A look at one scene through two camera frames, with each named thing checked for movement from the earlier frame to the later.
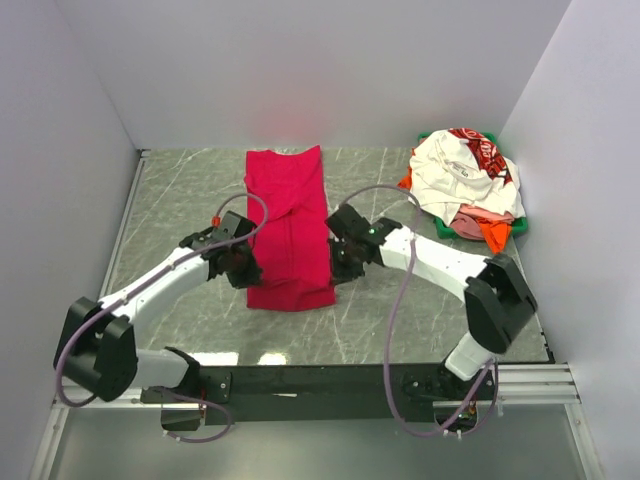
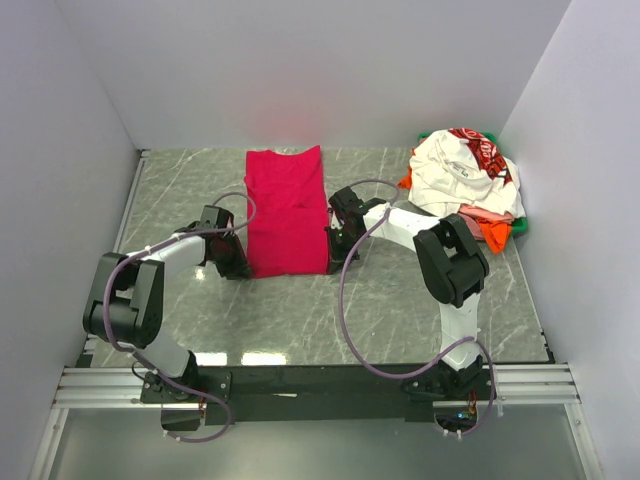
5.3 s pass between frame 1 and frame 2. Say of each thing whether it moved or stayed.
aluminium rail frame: stayed
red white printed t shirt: stayed
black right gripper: moved
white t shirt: stayed
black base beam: stayed
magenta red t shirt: moved
